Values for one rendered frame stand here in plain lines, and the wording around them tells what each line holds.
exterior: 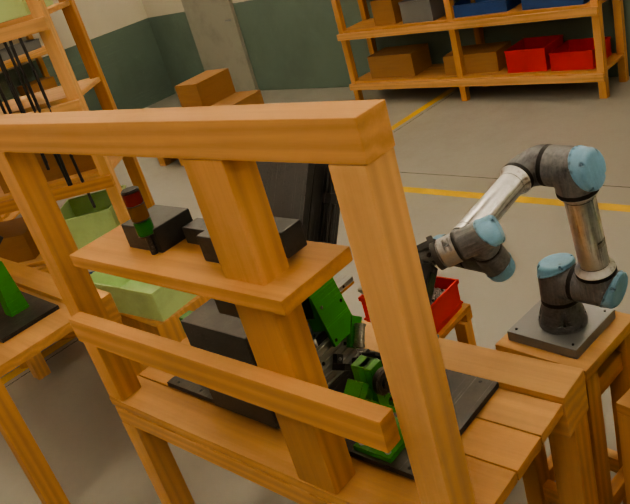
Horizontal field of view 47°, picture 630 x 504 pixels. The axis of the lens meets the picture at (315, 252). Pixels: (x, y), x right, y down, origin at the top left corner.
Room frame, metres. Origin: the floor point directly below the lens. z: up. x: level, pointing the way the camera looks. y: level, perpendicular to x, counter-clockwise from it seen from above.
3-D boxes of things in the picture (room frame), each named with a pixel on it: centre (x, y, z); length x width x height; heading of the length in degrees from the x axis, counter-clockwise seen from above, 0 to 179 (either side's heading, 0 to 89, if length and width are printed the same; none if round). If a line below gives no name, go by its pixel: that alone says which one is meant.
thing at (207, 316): (1.97, 0.29, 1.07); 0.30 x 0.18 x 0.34; 42
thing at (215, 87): (8.46, 0.73, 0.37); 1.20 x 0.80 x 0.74; 138
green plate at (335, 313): (1.97, 0.02, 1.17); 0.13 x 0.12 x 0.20; 42
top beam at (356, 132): (1.78, 0.34, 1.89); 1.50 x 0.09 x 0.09; 42
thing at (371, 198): (1.78, 0.34, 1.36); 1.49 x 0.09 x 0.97; 42
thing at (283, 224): (1.62, 0.09, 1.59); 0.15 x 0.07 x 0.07; 42
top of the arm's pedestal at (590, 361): (1.93, -0.70, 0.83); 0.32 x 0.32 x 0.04; 36
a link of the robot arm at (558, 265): (1.93, -0.70, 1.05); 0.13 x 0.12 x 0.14; 36
